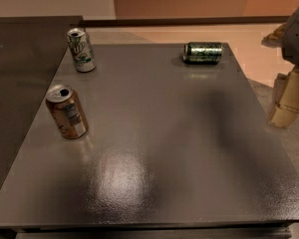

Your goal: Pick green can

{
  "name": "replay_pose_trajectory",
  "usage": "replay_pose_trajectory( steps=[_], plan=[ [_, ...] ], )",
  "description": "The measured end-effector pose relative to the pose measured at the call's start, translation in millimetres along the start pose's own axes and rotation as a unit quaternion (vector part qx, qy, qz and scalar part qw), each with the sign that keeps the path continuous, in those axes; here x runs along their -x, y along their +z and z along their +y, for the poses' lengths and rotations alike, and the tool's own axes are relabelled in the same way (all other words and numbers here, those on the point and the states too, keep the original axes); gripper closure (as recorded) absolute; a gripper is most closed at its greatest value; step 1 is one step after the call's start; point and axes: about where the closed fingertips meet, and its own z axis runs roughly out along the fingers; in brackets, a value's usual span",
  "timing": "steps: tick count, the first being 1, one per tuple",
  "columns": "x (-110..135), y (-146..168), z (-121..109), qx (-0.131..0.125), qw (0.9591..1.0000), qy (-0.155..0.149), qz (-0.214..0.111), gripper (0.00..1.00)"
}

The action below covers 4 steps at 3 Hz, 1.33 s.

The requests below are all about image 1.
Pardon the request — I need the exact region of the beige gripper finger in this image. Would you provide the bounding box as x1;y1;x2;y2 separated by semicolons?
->
268;65;299;127
261;24;286;48

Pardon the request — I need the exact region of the dark green soda can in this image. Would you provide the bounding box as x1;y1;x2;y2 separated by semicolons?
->
182;42;223;65

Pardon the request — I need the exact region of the white green soda can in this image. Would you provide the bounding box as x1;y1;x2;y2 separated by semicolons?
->
67;28;96;73

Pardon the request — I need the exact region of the orange brown soda can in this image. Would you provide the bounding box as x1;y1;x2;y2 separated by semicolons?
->
46;85;89;139

